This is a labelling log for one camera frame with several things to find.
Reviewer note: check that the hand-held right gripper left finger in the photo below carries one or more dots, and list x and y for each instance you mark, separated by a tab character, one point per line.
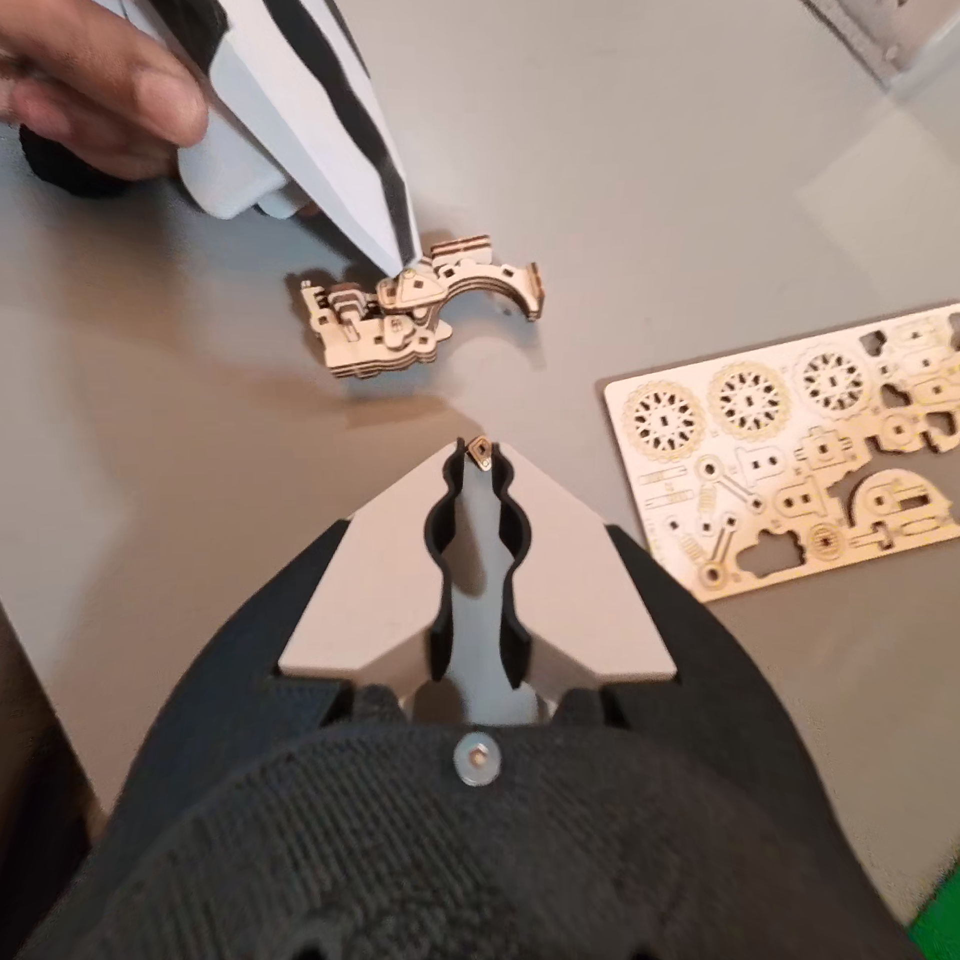
352	600

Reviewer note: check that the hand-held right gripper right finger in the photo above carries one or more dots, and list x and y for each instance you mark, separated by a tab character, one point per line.
592	600

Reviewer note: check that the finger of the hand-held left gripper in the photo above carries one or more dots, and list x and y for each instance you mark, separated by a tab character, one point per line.
360	60
285	127

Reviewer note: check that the small wooden puzzle piece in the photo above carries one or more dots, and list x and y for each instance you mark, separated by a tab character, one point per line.
480	452

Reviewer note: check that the wooden puzzle model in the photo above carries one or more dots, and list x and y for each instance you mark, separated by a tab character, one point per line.
375	337

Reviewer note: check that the person's left hand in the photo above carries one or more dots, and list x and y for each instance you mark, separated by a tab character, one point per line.
82	75

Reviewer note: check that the wooden gear parts sheet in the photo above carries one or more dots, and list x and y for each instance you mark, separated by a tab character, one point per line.
765	465

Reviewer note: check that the green plastic bin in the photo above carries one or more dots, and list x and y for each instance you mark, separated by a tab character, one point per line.
937	922

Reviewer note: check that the puzzle instruction booklet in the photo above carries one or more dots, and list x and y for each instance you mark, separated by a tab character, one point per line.
900	37

